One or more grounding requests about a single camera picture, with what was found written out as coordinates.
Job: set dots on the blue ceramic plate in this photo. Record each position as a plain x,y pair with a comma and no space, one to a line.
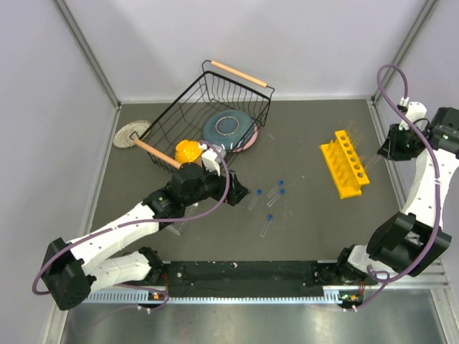
228,128

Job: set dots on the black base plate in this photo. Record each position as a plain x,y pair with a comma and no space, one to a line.
250,279

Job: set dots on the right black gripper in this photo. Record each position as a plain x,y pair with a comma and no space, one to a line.
391,144

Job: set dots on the clear acrylic tube rack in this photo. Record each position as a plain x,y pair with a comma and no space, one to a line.
178,227

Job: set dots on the long glass test tube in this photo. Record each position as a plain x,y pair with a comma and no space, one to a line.
356,137

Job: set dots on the woven round coaster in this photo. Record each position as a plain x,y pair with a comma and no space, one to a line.
124,137

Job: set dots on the yellow and brown bowl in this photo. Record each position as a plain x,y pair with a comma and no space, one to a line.
187,151

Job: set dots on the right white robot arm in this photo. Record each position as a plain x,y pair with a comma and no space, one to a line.
399,240

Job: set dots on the yellow test tube rack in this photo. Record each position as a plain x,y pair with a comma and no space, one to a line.
344,165

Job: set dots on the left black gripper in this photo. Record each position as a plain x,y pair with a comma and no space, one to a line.
237,191

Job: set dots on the black wire basket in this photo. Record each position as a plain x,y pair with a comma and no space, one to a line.
223,106

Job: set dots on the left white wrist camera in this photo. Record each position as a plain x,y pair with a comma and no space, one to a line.
210,160

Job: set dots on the blue capped tube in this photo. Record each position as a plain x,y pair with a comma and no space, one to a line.
266,225
273,199
275,189
255,199

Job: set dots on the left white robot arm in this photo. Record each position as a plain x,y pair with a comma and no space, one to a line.
73,270

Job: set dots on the pink plate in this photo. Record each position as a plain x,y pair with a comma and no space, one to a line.
249,143

